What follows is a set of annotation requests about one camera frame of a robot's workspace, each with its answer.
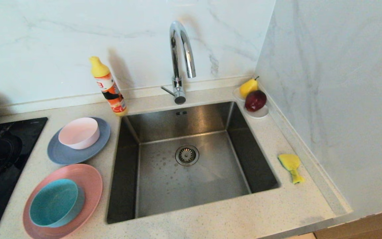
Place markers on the yellow pear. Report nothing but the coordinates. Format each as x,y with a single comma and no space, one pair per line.
247,88

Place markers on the stainless steel sink basin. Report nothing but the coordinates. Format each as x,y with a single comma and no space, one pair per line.
164,186

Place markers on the blue-grey plate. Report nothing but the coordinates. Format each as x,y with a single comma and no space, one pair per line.
61,156

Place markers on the pale pink bowl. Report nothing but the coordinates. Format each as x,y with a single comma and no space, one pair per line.
78,132

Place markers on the teal bowl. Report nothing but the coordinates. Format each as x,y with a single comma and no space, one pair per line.
53,202

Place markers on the light wooden cabinet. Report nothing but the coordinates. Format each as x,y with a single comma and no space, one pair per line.
370,227

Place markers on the chrome gooseneck faucet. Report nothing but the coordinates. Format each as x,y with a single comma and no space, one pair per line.
177,83

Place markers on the yellow-capped orange dish soap bottle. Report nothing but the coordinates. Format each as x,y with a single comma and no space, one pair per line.
109,88

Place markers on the round metal drain strainer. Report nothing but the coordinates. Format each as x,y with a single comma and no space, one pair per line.
187,155

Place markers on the pink plate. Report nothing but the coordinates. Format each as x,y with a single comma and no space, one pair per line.
90,181

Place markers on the yellow fish-shaped sponge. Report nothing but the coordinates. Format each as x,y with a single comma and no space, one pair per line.
289,162

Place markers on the dark red apple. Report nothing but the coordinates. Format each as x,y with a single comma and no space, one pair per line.
255,100

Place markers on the small white dish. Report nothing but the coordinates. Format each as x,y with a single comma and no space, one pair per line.
260,114

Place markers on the black induction cooktop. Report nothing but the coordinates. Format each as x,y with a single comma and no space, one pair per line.
2,172

